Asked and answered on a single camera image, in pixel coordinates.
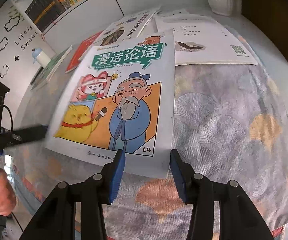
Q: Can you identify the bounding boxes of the person left hand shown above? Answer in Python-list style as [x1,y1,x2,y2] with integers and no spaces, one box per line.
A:
[0,168,17,216]

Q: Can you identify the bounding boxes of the white back-cover book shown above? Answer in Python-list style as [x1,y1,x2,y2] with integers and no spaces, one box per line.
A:
[155,14,258,66]

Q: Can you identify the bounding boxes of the white wisdom stories book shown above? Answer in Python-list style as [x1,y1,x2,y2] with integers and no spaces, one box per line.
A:
[91,7,160,46]

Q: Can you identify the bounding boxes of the comic Analects book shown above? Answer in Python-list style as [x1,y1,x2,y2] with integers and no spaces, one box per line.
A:
[45,30,175,178]

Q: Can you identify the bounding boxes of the green girl cover book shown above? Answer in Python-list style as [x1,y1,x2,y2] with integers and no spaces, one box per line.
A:
[31,46,72,89]

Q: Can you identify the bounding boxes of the black cable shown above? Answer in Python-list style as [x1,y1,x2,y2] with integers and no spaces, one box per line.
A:
[1,104,25,233]

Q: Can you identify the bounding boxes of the red puppet adventure book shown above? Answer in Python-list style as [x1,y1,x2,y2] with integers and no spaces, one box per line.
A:
[66,31,103,73]

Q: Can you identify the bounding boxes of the white cup blue lid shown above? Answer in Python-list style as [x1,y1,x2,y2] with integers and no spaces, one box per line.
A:
[32,47,51,68]

